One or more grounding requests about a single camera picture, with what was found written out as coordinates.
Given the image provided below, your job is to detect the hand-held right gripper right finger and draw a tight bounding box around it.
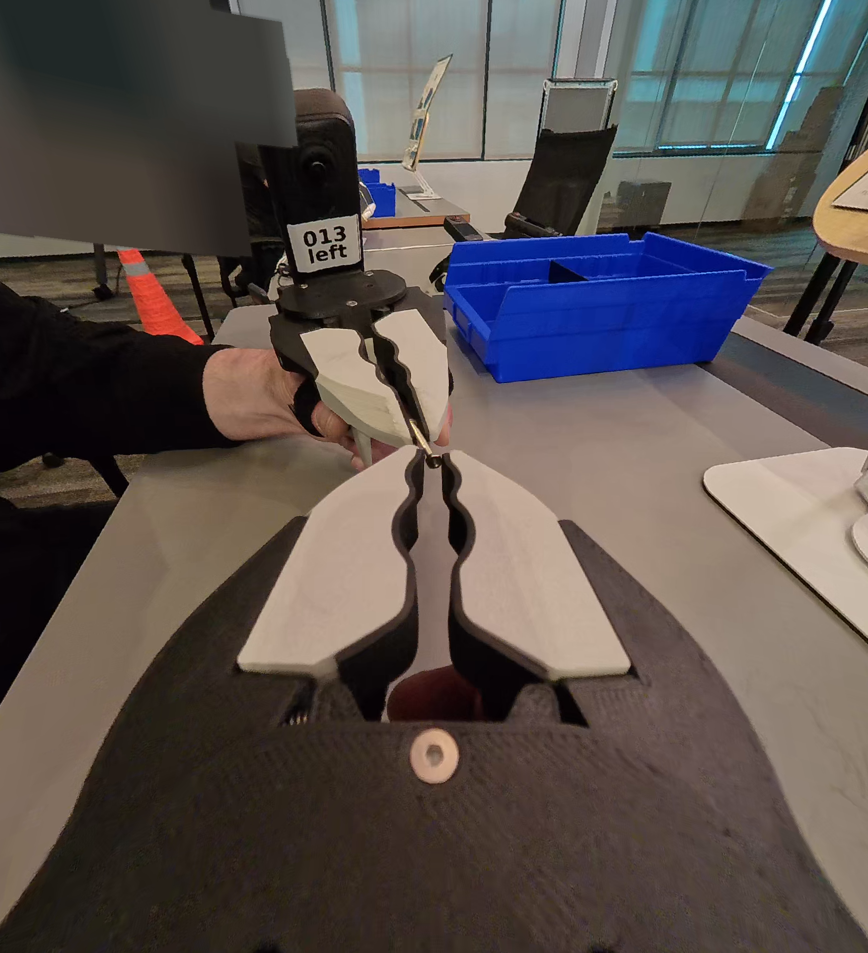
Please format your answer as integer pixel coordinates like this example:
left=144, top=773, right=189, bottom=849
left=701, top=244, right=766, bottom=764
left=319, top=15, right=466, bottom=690
left=441, top=449, right=635, bottom=717

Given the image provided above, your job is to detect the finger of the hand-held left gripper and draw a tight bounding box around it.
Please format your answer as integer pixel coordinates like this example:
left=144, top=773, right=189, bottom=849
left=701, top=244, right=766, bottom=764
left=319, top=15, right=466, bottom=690
left=298, top=328, right=422, bottom=446
left=363, top=307, right=453, bottom=448

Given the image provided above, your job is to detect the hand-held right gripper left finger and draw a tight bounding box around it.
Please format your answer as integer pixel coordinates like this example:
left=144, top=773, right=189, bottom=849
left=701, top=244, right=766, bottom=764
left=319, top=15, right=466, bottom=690
left=236, top=445, right=426, bottom=717

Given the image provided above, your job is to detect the person's left forearm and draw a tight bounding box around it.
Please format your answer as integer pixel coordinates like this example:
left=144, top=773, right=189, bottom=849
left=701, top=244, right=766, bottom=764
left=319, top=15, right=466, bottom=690
left=0, top=238, right=235, bottom=472

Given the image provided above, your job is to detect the person's left hand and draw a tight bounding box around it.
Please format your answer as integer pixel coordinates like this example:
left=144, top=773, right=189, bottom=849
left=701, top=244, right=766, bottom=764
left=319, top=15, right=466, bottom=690
left=203, top=346, right=454, bottom=472

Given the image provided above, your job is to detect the small blue bin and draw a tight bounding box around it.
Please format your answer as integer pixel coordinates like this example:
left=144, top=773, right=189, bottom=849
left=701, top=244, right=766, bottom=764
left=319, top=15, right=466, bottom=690
left=358, top=167, right=398, bottom=218

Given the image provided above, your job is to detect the blue plastic bin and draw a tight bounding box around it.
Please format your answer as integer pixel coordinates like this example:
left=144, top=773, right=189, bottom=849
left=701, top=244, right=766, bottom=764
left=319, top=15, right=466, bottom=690
left=443, top=232, right=774, bottom=384

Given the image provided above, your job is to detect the orange traffic cone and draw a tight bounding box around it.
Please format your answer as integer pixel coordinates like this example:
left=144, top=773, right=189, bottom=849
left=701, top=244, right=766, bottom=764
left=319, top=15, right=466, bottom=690
left=117, top=248, right=204, bottom=345

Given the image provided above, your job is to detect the leaflet display stand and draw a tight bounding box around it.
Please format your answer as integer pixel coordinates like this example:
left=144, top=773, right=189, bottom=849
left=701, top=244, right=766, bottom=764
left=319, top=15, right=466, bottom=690
left=402, top=54, right=455, bottom=199

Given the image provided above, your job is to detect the black mesh office chair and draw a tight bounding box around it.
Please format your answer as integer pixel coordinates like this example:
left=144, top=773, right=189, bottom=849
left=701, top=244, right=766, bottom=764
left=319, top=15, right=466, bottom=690
left=443, top=127, right=621, bottom=243

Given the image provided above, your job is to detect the white board mat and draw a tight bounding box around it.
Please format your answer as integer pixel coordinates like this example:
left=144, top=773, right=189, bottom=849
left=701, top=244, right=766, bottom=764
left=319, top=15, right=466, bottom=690
left=702, top=447, right=868, bottom=682

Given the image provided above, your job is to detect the black swivel chair base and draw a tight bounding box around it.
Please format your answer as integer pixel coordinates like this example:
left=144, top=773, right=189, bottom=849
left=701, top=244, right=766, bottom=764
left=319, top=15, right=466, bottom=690
left=41, top=445, right=131, bottom=498

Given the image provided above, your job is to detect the dark box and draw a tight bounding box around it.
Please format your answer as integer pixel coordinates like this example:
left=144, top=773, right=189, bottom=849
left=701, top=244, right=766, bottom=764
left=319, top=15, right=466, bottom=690
left=616, top=179, right=671, bottom=233

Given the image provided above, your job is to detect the silver framed panel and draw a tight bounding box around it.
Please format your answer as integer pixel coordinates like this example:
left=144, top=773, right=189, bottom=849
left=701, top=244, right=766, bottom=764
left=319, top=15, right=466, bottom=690
left=538, top=77, right=619, bottom=136

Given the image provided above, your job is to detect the person's black clothing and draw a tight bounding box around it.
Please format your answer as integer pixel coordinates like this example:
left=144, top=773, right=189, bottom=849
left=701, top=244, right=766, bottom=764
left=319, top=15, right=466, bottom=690
left=0, top=447, right=141, bottom=779

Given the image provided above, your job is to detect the stack of cardboard boxes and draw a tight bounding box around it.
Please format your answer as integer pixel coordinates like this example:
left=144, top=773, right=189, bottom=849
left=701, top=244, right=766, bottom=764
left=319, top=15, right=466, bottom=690
left=747, top=85, right=852, bottom=218

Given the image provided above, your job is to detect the wooden round table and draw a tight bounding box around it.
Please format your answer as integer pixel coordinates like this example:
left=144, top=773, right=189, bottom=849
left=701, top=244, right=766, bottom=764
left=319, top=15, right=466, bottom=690
left=783, top=112, right=868, bottom=347

